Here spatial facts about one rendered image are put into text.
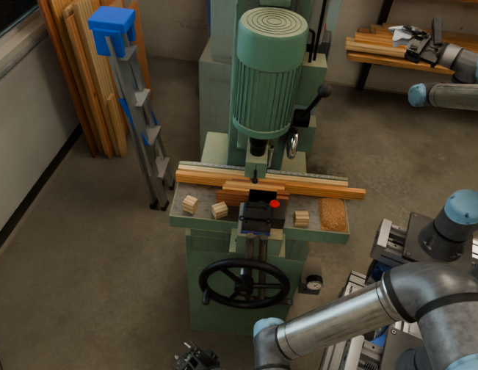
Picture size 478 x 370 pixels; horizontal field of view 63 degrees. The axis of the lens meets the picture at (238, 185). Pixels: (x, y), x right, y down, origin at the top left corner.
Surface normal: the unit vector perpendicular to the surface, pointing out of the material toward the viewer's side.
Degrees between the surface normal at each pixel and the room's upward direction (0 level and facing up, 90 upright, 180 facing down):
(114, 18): 0
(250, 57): 90
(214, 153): 0
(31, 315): 0
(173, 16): 90
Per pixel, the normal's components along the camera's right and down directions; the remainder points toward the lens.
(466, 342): -0.49, -0.59
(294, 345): -0.49, 0.21
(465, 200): -0.07, -0.65
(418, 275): -0.69, -0.64
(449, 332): -0.73, -0.45
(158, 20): -0.18, 0.71
